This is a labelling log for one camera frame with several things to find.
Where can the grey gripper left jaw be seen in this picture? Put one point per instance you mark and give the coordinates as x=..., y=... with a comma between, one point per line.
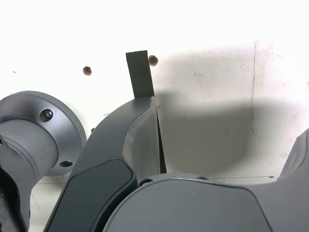
x=96, y=169

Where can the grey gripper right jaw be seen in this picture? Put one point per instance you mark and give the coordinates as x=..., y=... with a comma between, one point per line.
x=193, y=207

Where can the black tape strip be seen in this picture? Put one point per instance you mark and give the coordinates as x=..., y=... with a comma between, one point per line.
x=140, y=72

